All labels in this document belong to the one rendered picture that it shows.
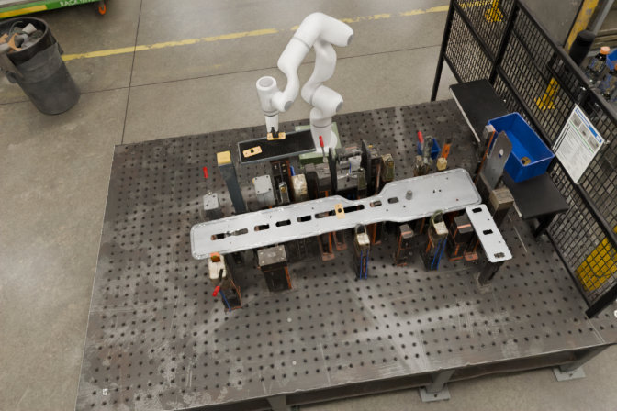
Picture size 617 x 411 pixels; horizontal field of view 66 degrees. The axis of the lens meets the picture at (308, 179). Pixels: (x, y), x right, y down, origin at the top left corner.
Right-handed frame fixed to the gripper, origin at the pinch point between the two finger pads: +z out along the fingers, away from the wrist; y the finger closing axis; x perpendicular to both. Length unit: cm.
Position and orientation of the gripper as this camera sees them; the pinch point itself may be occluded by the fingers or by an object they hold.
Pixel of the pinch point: (274, 132)
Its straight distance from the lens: 225.7
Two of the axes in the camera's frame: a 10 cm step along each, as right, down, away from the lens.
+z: 0.7, 5.9, 8.1
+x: 10.0, -0.5, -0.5
